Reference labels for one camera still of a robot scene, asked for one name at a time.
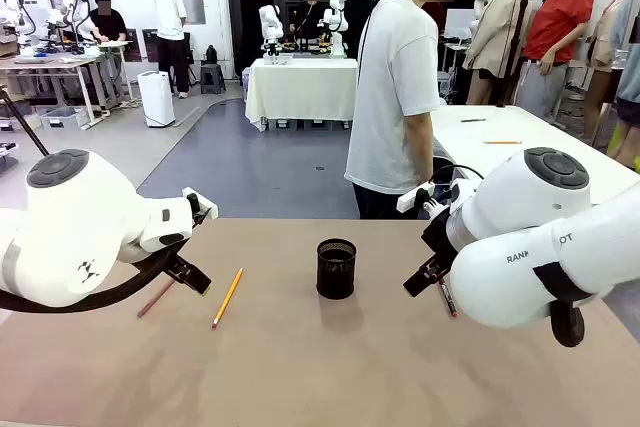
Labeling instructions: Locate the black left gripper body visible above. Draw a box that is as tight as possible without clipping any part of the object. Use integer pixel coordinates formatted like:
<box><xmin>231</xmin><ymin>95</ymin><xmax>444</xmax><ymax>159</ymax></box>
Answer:
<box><xmin>187</xmin><ymin>194</ymin><xmax>212</xmax><ymax>230</ymax></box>

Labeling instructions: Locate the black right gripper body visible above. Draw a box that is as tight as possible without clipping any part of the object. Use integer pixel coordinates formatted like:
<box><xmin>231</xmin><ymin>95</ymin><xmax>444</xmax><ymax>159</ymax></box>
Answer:
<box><xmin>421</xmin><ymin>206</ymin><xmax>455</xmax><ymax>269</ymax></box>

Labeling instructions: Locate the black marker with red end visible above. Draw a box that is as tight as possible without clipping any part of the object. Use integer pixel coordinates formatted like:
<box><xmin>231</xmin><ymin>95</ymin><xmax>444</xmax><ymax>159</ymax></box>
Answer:
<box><xmin>437</xmin><ymin>277</ymin><xmax>459</xmax><ymax>319</ymax></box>

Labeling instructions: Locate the red-brown pencil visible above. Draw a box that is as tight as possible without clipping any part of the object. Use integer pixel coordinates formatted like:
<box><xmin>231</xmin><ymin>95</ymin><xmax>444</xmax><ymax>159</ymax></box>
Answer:
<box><xmin>136</xmin><ymin>279</ymin><xmax>176</xmax><ymax>319</ymax></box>

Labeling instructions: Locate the person's right forearm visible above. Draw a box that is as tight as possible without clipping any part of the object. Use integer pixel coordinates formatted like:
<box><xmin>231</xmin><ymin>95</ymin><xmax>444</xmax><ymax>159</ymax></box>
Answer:
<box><xmin>403</xmin><ymin>111</ymin><xmax>436</xmax><ymax>184</ymax></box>

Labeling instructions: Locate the black mesh pen holder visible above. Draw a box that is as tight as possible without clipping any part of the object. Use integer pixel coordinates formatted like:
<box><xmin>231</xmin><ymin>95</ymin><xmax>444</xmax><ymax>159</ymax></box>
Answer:
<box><xmin>316</xmin><ymin>238</ymin><xmax>358</xmax><ymax>300</ymax></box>

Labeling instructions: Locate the white air purifier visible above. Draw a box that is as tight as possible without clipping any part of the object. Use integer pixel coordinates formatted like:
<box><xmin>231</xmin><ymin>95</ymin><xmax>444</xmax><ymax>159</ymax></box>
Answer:
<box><xmin>137</xmin><ymin>70</ymin><xmax>177</xmax><ymax>129</ymax></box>

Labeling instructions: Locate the black plastic stool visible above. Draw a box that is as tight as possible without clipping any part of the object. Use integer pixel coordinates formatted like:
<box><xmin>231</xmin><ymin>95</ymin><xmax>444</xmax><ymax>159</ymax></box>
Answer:
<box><xmin>200</xmin><ymin>61</ymin><xmax>228</xmax><ymax>96</ymax></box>

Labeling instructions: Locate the person in white t-shirt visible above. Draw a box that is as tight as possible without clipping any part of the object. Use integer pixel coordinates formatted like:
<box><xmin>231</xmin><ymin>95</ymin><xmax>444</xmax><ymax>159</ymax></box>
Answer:
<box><xmin>344</xmin><ymin>0</ymin><xmax>442</xmax><ymax>221</ymax></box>

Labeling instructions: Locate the table with white cloth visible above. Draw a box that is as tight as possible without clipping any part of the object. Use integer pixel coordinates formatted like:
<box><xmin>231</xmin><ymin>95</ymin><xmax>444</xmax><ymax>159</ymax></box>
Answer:
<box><xmin>244</xmin><ymin>57</ymin><xmax>359</xmax><ymax>133</ymax></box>

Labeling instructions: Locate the clear plastic storage bin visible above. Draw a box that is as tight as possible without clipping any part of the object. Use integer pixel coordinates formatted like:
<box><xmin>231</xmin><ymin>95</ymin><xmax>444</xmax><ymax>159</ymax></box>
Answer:
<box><xmin>39</xmin><ymin>105</ymin><xmax>91</xmax><ymax>131</ymax></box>

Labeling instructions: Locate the standing person in black trousers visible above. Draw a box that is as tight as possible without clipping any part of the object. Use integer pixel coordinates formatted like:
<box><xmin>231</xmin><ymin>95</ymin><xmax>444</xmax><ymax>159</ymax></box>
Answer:
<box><xmin>145</xmin><ymin>0</ymin><xmax>193</xmax><ymax>100</ymax></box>

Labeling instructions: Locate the black stand rod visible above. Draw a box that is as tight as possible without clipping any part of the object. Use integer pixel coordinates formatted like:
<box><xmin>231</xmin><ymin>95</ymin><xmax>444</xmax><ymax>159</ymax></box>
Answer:
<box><xmin>0</xmin><ymin>88</ymin><xmax>52</xmax><ymax>159</ymax></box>

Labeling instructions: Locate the grey work desk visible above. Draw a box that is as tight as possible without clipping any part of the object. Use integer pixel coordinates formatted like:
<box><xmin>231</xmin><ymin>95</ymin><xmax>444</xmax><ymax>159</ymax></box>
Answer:
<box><xmin>0</xmin><ymin>40</ymin><xmax>137</xmax><ymax>129</ymax></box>

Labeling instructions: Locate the black tripod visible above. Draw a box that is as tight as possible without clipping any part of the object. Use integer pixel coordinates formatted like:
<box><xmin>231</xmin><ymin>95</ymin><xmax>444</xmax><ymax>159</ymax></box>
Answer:
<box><xmin>497</xmin><ymin>0</ymin><xmax>532</xmax><ymax>109</ymax></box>

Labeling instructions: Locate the person in black shirt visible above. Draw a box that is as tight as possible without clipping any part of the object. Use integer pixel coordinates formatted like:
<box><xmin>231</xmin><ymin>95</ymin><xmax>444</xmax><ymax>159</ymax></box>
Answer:
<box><xmin>88</xmin><ymin>0</ymin><xmax>129</xmax><ymax>44</ymax></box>

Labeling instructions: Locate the mannequin with beige jacket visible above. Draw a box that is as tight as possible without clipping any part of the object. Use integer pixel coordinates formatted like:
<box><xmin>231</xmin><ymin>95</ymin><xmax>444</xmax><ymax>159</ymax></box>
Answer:
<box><xmin>461</xmin><ymin>0</ymin><xmax>537</xmax><ymax>106</ymax></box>

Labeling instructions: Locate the person behind cloth table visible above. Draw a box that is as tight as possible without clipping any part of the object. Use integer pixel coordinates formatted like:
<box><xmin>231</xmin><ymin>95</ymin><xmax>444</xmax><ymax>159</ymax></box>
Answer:
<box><xmin>291</xmin><ymin>0</ymin><xmax>332</xmax><ymax>44</ymax></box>

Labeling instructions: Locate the person in red shirt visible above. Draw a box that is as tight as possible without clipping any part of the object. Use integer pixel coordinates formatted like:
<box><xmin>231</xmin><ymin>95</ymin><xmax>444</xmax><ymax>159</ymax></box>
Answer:
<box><xmin>513</xmin><ymin>0</ymin><xmax>597</xmax><ymax>121</ymax></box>

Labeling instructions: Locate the mannequin with bucket hat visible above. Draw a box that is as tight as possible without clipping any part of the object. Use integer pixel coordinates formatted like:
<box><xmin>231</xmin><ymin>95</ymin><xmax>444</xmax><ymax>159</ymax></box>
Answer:
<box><xmin>581</xmin><ymin>0</ymin><xmax>640</xmax><ymax>158</ymax></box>

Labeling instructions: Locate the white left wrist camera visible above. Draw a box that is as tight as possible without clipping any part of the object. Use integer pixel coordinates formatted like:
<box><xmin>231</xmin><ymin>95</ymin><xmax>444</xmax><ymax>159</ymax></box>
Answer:
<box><xmin>181</xmin><ymin>186</ymin><xmax>220</xmax><ymax>221</ymax></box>

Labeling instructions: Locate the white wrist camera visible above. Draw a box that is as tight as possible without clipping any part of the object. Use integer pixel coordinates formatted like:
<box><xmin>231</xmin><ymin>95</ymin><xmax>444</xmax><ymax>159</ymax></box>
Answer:
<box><xmin>395</xmin><ymin>184</ymin><xmax>436</xmax><ymax>214</ymax></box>
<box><xmin>181</xmin><ymin>186</ymin><xmax>220</xmax><ymax>221</ymax></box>

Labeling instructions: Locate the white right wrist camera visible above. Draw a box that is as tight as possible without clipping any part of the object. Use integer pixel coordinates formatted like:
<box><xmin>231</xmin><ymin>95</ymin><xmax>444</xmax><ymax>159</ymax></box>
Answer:
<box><xmin>395</xmin><ymin>184</ymin><xmax>436</xmax><ymax>214</ymax></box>

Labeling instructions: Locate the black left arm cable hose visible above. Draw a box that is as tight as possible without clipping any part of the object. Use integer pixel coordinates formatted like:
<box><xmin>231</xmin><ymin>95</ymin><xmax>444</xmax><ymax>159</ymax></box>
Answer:
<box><xmin>0</xmin><ymin>249</ymin><xmax>174</xmax><ymax>315</ymax></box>

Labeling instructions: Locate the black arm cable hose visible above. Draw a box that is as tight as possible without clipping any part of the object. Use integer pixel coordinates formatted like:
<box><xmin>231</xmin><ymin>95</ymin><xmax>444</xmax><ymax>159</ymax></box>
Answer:
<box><xmin>0</xmin><ymin>249</ymin><xmax>174</xmax><ymax>315</ymax></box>
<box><xmin>532</xmin><ymin>261</ymin><xmax>596</xmax><ymax>349</ymax></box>

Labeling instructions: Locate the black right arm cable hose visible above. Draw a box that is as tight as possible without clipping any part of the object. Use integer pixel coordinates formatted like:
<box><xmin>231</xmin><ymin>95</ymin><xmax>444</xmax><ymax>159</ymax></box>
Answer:
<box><xmin>532</xmin><ymin>261</ymin><xmax>596</xmax><ymax>349</ymax></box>

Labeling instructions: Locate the white robot with black cables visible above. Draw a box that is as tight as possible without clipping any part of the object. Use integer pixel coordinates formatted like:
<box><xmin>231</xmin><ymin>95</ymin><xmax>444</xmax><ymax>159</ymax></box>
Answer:
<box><xmin>46</xmin><ymin>0</ymin><xmax>100</xmax><ymax>56</ymax></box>

